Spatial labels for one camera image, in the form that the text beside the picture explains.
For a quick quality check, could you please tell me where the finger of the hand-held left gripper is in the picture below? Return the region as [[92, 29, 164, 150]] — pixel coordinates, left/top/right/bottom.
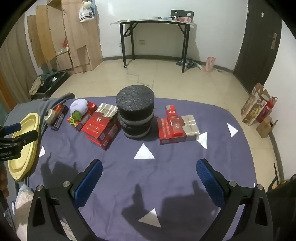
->
[[0, 123, 23, 137], [13, 130, 39, 149]]

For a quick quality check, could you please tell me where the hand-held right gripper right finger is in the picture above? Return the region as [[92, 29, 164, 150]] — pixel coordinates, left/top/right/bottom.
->
[[196, 158, 275, 241]]

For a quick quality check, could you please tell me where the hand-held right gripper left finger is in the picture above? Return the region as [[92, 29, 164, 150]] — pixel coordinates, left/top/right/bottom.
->
[[27, 159, 103, 241]]

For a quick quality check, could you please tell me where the yellow plastic basin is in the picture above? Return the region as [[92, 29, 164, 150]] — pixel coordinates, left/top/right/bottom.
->
[[8, 112, 41, 181]]

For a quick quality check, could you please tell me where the dark cigarette box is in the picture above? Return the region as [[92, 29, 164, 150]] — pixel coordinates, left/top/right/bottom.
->
[[50, 104, 69, 131]]

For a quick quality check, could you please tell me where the large red cigarette carton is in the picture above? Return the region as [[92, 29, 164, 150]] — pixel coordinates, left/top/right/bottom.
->
[[86, 117, 121, 151], [81, 103, 119, 139]]

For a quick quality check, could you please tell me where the red and silver cigarette carton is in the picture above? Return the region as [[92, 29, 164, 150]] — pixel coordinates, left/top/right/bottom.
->
[[157, 115, 201, 146]]

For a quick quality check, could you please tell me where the red cigarette pack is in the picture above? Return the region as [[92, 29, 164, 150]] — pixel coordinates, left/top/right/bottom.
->
[[169, 118, 186, 136]]

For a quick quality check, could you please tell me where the red box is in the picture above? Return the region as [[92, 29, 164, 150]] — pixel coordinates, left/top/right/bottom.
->
[[67, 102, 98, 132]]

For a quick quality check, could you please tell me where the black foam cylinder white band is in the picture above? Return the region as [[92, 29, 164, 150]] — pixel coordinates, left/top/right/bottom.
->
[[115, 85, 155, 122], [118, 113, 153, 140]]

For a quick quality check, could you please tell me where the beige tape roll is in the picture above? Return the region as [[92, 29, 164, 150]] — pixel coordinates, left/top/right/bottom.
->
[[43, 110, 59, 126]]

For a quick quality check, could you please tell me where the grey blanket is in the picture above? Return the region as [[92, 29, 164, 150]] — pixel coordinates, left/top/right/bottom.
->
[[4, 92, 76, 139]]

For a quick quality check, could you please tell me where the beige cloth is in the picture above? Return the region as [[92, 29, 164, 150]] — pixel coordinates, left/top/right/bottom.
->
[[29, 76, 46, 95]]

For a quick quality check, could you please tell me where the dark suitcase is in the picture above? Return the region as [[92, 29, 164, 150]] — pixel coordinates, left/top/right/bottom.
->
[[29, 70, 69, 100]]

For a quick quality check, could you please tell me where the beige curtain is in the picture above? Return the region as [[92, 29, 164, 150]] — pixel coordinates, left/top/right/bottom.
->
[[0, 21, 39, 109]]

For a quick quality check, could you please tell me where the small brown cardboard box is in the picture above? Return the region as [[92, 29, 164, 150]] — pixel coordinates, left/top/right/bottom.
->
[[256, 115, 278, 139]]

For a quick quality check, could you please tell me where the printed cardboard box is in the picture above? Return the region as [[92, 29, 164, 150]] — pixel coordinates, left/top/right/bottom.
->
[[241, 83, 271, 126]]

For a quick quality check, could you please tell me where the red fire extinguisher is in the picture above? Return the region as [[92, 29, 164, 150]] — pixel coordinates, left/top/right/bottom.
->
[[255, 96, 278, 123]]

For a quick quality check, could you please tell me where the wooden wardrobe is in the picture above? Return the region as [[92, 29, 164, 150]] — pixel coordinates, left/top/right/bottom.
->
[[27, 0, 104, 75]]

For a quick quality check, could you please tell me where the pink plastic bag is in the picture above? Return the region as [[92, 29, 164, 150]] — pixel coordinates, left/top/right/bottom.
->
[[206, 57, 216, 72]]

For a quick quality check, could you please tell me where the pile of clothes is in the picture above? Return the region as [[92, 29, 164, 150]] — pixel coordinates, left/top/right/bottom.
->
[[175, 58, 204, 70]]

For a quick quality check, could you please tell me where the white plastic bag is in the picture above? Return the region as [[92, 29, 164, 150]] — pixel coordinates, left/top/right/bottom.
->
[[79, 1, 96, 23]]

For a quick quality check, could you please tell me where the dark door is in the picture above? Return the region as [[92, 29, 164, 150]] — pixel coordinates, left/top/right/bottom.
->
[[233, 0, 284, 93]]

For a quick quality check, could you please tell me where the black folding table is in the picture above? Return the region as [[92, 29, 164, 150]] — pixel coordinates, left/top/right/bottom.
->
[[110, 19, 197, 74]]

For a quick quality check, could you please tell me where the black chair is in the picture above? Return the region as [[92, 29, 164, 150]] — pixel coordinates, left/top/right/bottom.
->
[[170, 10, 194, 23]]

